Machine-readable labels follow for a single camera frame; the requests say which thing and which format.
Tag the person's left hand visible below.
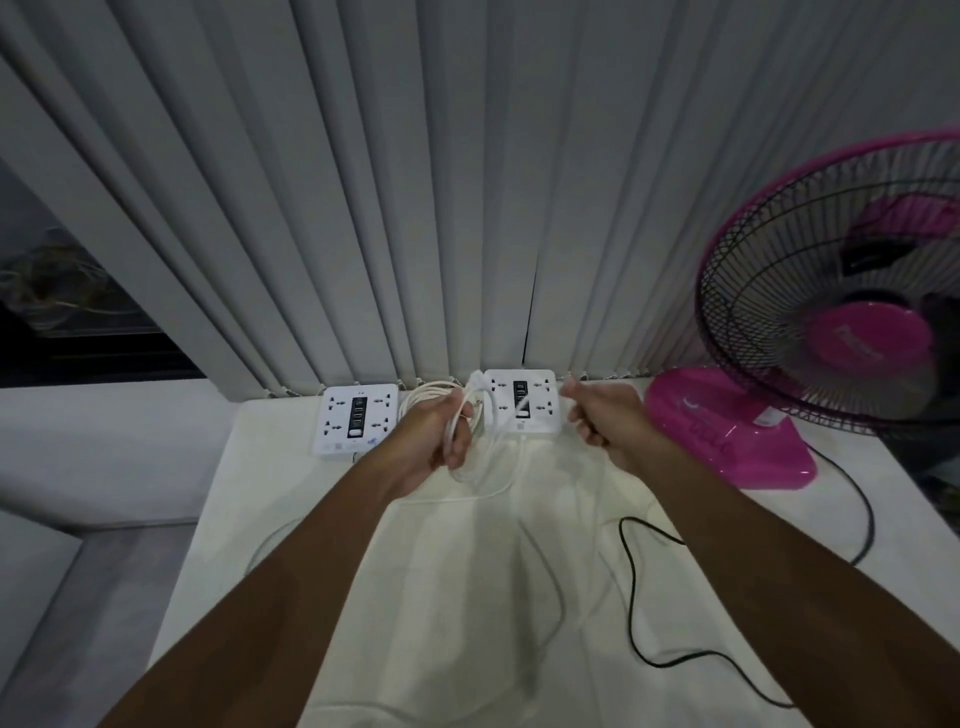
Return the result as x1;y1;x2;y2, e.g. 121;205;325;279
374;387;474;501

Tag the person's right hand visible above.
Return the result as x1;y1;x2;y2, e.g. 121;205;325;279
560;376;669;478

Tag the white power cable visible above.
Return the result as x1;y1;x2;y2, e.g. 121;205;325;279
243;369;639;728

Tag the person's left forearm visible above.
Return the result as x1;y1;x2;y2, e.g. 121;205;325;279
96;459;410;728

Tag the person's right forearm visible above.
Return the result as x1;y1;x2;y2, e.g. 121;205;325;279
628;442;960;728

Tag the white square power strip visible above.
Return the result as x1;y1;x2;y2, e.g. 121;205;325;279
480;368;562;444
312;383;400;459

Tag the grey pleated curtain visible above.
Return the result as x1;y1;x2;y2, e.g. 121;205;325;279
0;0;960;397

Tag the pink table fan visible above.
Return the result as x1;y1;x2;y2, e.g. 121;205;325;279
643;127;960;492

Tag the dark window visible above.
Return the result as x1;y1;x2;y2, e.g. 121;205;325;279
0;157;202;390

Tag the black fan power cord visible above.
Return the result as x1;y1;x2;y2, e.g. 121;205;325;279
618;442;877;710

